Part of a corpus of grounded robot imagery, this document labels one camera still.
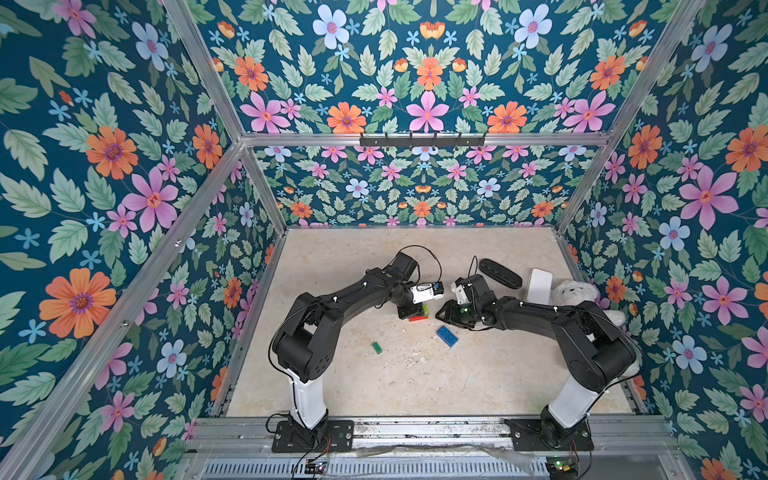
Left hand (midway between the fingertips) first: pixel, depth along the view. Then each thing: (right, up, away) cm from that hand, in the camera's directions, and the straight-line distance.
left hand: (423, 302), depth 91 cm
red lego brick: (-2, -5, +2) cm, 6 cm away
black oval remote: (+27, +8, +11) cm, 30 cm away
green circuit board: (+33, -37, -20) cm, 53 cm away
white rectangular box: (+39, +4, +7) cm, 40 cm away
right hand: (+5, -4, +1) cm, 7 cm away
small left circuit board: (-28, -37, -19) cm, 50 cm away
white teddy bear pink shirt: (+45, +4, -3) cm, 46 cm away
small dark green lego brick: (-14, -13, -3) cm, 20 cm away
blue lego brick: (+7, -10, -1) cm, 13 cm away
